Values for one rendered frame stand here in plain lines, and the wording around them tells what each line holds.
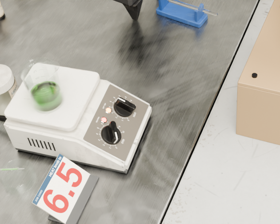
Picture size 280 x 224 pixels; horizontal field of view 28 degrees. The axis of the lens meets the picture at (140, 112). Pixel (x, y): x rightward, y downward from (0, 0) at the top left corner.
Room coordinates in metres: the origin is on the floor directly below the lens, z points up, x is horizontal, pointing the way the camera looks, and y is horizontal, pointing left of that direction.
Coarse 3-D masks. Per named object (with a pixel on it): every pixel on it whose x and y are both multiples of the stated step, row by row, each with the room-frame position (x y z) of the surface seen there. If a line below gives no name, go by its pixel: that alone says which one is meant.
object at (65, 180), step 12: (60, 168) 0.51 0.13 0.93; (72, 168) 0.51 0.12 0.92; (60, 180) 0.49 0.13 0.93; (72, 180) 0.49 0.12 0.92; (48, 192) 0.47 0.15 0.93; (60, 192) 0.47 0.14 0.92; (72, 192) 0.47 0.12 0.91; (48, 204) 0.45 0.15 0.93; (60, 204) 0.45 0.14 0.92; (60, 216) 0.44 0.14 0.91
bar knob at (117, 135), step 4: (108, 124) 0.55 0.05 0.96; (112, 124) 0.55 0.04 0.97; (104, 128) 0.55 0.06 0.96; (108, 128) 0.55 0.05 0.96; (112, 128) 0.54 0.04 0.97; (116, 128) 0.54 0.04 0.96; (104, 132) 0.54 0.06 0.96; (108, 132) 0.54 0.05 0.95; (112, 132) 0.53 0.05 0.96; (116, 132) 0.53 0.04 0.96; (120, 132) 0.55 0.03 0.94; (104, 136) 0.54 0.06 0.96; (108, 136) 0.54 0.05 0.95; (112, 136) 0.53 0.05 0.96; (116, 136) 0.53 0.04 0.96; (120, 136) 0.54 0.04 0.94; (104, 140) 0.53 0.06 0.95; (108, 140) 0.53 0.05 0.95; (112, 140) 0.53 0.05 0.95; (116, 140) 0.52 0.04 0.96
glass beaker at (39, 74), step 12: (24, 60) 0.61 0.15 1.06; (36, 60) 0.62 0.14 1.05; (48, 60) 0.61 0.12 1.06; (24, 72) 0.60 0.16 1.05; (36, 72) 0.62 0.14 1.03; (48, 72) 0.62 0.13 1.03; (24, 84) 0.58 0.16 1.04; (36, 84) 0.57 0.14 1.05; (48, 84) 0.57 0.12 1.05; (60, 84) 0.59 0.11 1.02; (36, 96) 0.57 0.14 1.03; (48, 96) 0.57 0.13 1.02; (60, 96) 0.58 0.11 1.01; (36, 108) 0.58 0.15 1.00; (48, 108) 0.57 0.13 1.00
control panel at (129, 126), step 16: (112, 96) 0.61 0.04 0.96; (128, 96) 0.62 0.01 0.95; (96, 112) 0.58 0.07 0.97; (112, 112) 0.58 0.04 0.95; (144, 112) 0.59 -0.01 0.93; (96, 128) 0.55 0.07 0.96; (128, 128) 0.56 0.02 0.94; (96, 144) 0.52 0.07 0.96; (112, 144) 0.53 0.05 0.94; (128, 144) 0.53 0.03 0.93
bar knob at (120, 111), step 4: (116, 100) 0.59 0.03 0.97; (120, 100) 0.59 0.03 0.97; (124, 100) 0.59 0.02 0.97; (116, 104) 0.59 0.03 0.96; (120, 104) 0.59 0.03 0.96; (124, 104) 0.59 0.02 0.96; (128, 104) 0.59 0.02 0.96; (132, 104) 0.59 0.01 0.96; (116, 108) 0.59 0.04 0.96; (120, 108) 0.59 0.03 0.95; (124, 108) 0.59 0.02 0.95; (128, 108) 0.58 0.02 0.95; (132, 108) 0.58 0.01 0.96; (116, 112) 0.58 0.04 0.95; (120, 112) 0.58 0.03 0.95; (124, 112) 0.58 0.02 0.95; (128, 112) 0.58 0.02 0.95; (124, 116) 0.58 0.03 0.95
